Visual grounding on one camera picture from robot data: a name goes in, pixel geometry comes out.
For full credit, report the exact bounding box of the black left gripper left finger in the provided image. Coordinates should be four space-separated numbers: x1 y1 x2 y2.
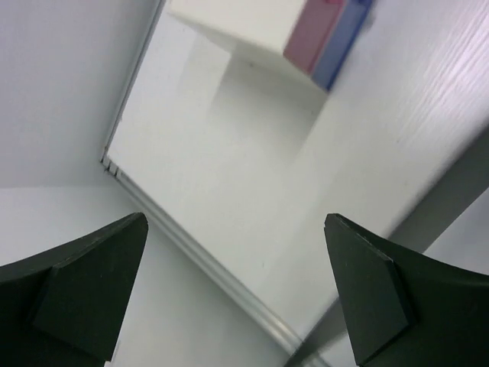
1 213 148 366

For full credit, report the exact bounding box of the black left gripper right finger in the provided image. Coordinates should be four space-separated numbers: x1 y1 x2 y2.
325 214 488 366

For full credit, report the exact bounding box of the purple-blue pulled-out drawer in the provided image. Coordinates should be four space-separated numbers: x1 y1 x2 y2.
312 1 373 92

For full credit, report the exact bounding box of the white drawer organizer box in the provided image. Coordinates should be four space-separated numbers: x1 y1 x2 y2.
167 1 325 91

